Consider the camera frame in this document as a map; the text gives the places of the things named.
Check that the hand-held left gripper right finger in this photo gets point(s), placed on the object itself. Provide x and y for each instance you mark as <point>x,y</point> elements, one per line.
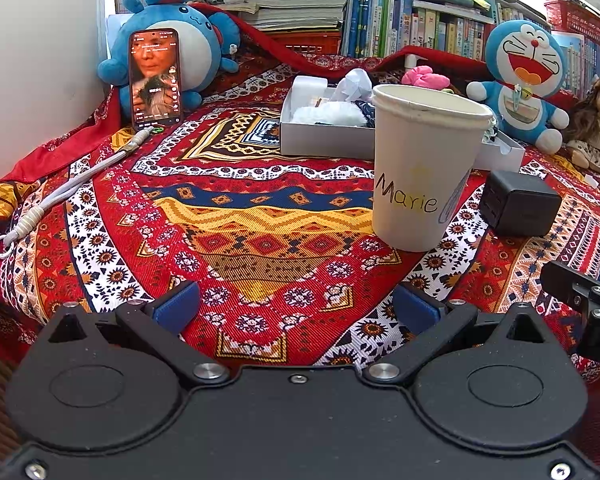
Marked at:
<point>415,307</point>

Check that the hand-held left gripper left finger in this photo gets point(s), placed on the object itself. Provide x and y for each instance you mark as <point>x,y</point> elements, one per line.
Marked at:
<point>177,305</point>

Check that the white shallow cardboard box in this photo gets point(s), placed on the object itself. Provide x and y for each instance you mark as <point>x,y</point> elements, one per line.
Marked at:
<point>325,142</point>

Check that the dark blue patterned cloth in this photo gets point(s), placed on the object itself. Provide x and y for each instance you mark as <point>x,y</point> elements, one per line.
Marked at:
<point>365,112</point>

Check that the white fluffy plush ball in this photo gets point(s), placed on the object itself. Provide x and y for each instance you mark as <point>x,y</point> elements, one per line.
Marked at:
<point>330,115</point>

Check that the pink sock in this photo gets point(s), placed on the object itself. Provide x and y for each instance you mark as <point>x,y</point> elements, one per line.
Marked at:
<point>425,77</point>

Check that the white foam block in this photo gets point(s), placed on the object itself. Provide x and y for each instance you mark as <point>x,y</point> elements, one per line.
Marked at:
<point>307,87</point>

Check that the black charger block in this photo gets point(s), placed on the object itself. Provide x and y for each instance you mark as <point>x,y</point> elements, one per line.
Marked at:
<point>520,205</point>

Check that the white paper cup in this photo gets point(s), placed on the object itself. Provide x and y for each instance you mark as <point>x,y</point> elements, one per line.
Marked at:
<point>420,160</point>

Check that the smartphone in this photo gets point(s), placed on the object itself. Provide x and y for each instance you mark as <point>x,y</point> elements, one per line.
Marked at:
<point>155,80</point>

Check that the white plastic pipe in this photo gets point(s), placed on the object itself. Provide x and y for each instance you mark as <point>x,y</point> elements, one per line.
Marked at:
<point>410,62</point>

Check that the blue cat plush toy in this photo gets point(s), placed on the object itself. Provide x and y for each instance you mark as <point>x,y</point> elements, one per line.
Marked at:
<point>525,50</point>

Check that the blue round plush toy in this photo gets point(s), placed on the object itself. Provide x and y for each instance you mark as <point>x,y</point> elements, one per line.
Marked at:
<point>200,45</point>

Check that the red plastic basket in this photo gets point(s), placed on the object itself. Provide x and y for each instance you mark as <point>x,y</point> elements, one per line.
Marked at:
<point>575,20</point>

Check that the row of standing books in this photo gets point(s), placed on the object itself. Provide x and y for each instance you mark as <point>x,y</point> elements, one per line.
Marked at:
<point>420,30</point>

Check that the orange plastic crate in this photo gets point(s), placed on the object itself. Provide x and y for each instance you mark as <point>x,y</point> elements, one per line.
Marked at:
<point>305,42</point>

